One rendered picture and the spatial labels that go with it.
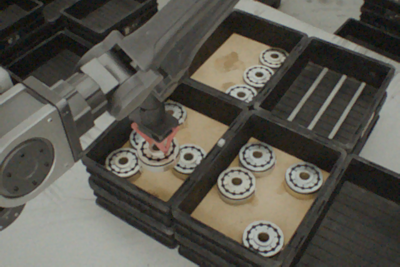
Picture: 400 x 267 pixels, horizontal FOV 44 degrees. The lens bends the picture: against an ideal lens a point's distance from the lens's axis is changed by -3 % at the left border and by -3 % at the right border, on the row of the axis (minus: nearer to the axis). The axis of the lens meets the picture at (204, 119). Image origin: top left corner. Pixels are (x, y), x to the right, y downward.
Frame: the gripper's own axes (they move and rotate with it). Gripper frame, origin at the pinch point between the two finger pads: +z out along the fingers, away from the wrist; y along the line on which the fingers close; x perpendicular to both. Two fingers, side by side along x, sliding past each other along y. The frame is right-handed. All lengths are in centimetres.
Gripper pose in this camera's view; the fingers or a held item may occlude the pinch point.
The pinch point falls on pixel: (157, 144)
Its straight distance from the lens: 122.9
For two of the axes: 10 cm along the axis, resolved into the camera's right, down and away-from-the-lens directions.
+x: -6.5, 5.7, -5.1
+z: 0.4, 6.9, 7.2
